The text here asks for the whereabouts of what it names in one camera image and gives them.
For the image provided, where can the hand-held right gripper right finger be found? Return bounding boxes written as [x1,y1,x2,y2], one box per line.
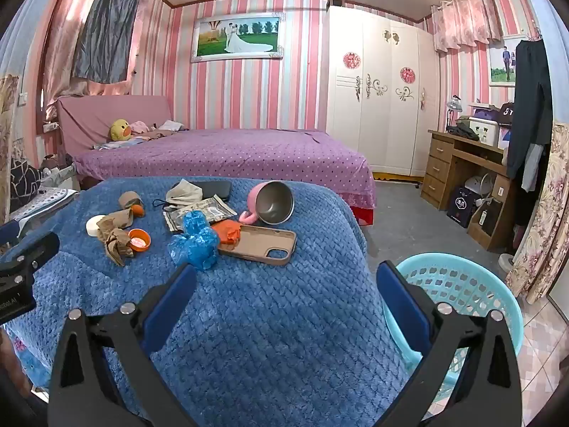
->
[376,260,523,427]

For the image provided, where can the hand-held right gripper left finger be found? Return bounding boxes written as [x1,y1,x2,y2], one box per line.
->
[47,263,197,427]

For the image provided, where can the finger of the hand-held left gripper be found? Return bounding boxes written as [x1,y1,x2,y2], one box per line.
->
[0,220,21,250]
[0,232,60,294]

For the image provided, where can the blue plastic bag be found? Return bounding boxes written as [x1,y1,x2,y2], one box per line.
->
[168,210,219,272]

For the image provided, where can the orange round lid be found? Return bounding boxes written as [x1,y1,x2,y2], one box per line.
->
[128,228,152,252]

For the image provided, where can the brown paper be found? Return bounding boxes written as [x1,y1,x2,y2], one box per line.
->
[104,229,136,268]

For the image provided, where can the light blue plastic basket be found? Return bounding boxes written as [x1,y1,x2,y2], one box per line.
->
[378,253,525,405]

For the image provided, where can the orange cloth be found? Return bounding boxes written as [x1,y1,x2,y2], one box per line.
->
[211,220,243,244]

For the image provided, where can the tan roll with white end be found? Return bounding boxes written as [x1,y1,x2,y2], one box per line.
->
[97,209,135,234]

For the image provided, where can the silver foil packet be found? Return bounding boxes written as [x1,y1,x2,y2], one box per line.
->
[163,196,238,232]

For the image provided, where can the beige face mask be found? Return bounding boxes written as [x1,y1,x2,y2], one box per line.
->
[152,179,204,211]

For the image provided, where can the beige paper roll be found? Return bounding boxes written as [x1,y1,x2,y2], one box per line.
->
[119,190,144,211]

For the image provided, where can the person's left forearm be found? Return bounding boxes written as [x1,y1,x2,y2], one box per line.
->
[0,327,23,392]

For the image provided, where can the black patterned bag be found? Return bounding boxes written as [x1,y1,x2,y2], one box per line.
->
[9,158,43,205]

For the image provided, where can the blue knitted blanket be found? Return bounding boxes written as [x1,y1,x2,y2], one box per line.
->
[0,177,412,427]

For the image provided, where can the brown phone case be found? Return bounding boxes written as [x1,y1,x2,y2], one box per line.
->
[218,223,298,268]

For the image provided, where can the black gift bag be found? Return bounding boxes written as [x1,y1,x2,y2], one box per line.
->
[446,187,476,228]

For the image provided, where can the white round appliance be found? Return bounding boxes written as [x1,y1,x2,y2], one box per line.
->
[464,173,494,201]

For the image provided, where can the pink mug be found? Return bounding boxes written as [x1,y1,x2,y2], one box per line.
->
[239,181,295,225]

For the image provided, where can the wooden desk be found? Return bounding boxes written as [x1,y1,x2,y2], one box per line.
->
[421,129,519,251]

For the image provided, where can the floral curtain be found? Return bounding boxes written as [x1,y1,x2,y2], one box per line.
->
[506,120,569,305]

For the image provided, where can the yellow duck plush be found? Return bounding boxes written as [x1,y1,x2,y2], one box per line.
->
[110,118,132,142]

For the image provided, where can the purple dotted bed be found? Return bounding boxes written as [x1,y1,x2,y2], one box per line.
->
[55,95,378,227]

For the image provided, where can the pink window curtain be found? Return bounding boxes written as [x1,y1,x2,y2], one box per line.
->
[42,0,134,112]

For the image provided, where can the dark clothing pile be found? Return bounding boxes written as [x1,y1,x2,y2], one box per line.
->
[447,122,481,141]

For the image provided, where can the grey hanging garment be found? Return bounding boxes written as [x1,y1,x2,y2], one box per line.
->
[521,142,545,192]

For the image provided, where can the white storage box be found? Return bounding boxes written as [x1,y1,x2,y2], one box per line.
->
[469,117,501,147]

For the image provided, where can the white wardrobe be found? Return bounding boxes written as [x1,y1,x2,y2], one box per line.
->
[326,4,441,179]

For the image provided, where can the desk lamp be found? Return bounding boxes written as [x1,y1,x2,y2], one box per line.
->
[446,95,461,132]

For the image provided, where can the grey curtain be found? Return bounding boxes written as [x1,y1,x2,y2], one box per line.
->
[71,0,143,84]

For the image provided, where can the dark hanging garment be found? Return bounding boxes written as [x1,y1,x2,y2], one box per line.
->
[507,38,554,181]

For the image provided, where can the small framed photo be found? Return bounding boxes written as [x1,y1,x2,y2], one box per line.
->
[489,36,519,87]

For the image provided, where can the framed wedding picture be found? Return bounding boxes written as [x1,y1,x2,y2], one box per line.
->
[190,11,285,64]

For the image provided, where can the pink patterned valance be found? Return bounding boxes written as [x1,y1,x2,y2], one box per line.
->
[431,0,503,53]

